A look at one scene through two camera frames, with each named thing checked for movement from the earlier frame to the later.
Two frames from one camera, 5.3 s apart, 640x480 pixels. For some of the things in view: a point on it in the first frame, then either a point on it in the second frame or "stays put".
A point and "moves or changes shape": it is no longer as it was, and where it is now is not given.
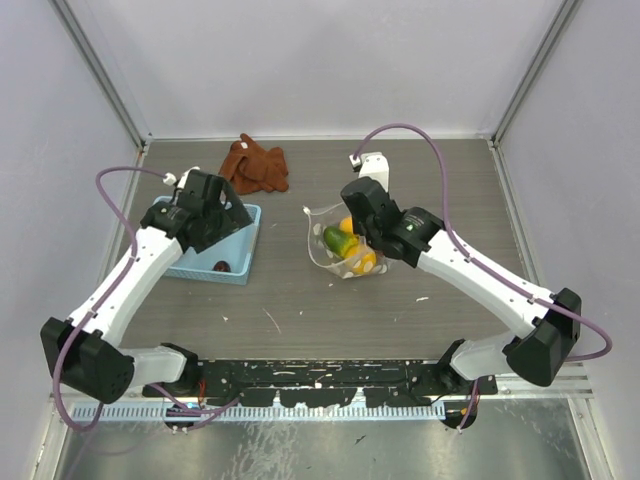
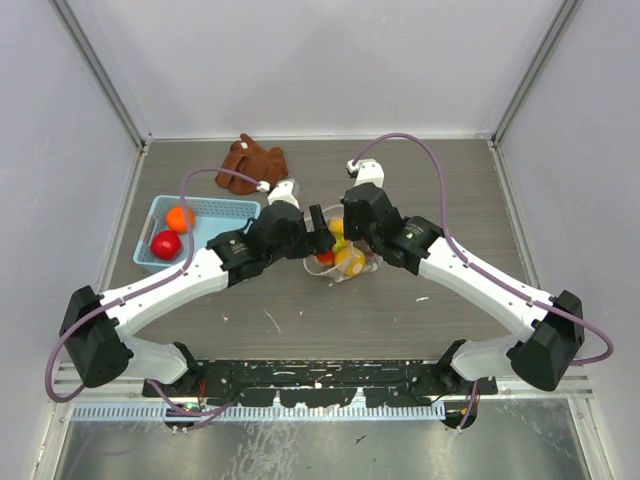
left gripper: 232,219 to 317,241
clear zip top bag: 333,243 moves or changes shape
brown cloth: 250,169 stays put
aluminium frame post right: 566,13 stays put
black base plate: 324,382 stays put
